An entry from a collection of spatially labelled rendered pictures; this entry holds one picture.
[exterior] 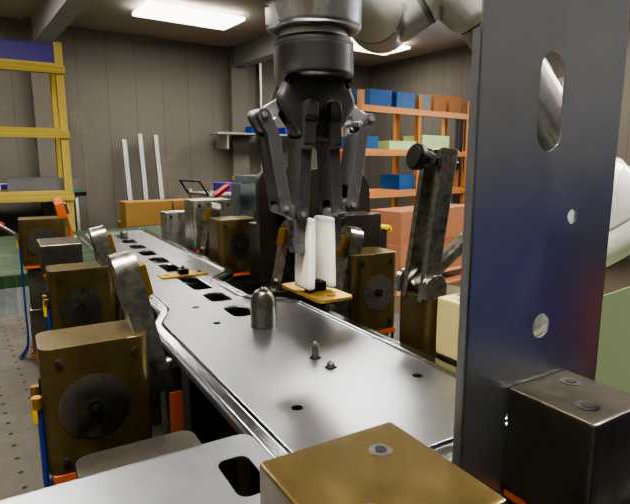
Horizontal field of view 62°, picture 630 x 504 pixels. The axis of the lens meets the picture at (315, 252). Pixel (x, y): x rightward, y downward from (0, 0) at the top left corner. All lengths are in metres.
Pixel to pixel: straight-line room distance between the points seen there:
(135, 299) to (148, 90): 8.05
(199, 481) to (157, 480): 0.03
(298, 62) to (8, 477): 0.81
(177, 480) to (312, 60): 0.35
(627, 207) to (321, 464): 1.01
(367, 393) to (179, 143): 8.21
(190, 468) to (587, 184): 0.30
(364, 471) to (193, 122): 8.52
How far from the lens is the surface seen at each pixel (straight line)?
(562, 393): 0.31
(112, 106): 8.34
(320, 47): 0.49
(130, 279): 0.50
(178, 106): 8.65
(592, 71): 0.33
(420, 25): 1.06
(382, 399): 0.47
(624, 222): 1.21
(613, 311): 1.01
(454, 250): 0.63
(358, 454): 0.27
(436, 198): 0.59
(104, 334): 0.52
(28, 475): 1.03
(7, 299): 2.97
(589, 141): 0.33
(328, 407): 0.45
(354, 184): 0.53
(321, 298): 0.50
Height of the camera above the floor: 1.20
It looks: 10 degrees down
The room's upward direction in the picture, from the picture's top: straight up
